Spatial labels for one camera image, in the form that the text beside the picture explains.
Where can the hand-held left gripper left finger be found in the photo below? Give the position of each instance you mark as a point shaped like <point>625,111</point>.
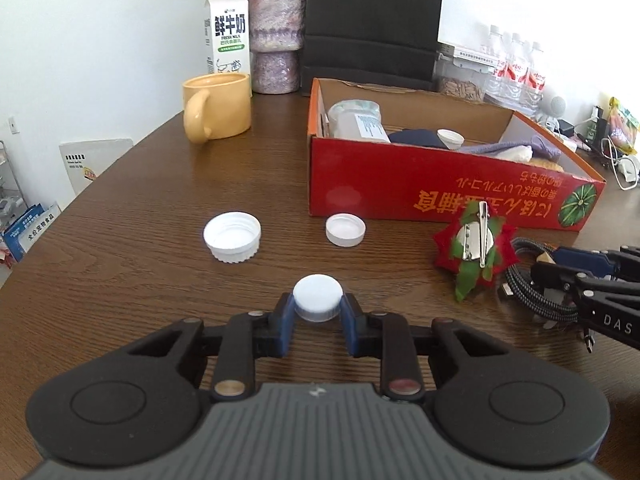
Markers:
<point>285,325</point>

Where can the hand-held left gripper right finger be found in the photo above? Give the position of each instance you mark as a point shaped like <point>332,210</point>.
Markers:
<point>352,327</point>

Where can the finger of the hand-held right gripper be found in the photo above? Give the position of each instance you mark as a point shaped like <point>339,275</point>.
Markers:
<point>585,260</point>
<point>555,275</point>

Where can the small white domed cap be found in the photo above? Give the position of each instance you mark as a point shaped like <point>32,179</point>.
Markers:
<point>317,292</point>

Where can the red cardboard box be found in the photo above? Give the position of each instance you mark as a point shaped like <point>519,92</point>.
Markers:
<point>400,185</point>

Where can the translucent plastic bottle white label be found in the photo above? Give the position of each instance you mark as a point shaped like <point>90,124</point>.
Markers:
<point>357,127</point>

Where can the tan rectangular block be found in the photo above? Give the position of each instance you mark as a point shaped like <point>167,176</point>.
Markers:
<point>544,257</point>

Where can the medium white bottle cap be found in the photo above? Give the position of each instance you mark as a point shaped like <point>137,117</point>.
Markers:
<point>345,237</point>

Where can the large white ridged cap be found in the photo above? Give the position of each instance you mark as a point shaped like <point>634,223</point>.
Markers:
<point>232,250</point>

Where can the yellow plush toy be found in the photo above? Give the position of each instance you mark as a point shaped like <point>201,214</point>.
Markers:
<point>547,164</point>

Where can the red green flower hair clip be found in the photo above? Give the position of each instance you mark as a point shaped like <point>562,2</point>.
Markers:
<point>452,247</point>

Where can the white textured cloth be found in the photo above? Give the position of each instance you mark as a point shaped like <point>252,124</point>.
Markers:
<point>515,153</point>

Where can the small black adapter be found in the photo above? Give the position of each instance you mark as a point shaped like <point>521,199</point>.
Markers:
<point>566,127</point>

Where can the small dark green bottle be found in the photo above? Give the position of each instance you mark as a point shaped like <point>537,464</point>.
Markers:
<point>596,125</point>

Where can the yellow pink snack packet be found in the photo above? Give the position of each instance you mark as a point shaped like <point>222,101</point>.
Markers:
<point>622,127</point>

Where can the purple fabric pouch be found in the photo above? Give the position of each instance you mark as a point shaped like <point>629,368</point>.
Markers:
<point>492,147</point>

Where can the white round speaker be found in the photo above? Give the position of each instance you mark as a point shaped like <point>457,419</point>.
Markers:
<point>557,105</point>

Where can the navy blue cloth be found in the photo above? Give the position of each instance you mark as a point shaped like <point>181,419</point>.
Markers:
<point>417,137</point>

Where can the clear jar of seeds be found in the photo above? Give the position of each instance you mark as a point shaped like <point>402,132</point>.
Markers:
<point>460,89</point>

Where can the yellow ceramic mug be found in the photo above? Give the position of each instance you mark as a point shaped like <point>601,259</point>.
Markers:
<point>225,110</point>

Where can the flat white box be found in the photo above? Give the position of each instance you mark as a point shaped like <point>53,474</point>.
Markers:
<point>472,57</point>

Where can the purple speckled vase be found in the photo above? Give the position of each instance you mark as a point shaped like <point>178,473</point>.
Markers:
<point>275,25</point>

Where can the black paper bag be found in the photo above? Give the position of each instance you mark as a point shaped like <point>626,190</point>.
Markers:
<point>370,25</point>

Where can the white milk carton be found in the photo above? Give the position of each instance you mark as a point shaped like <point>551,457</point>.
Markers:
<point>227,25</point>

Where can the white wall socket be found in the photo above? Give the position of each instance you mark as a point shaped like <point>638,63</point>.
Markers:
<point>13,125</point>

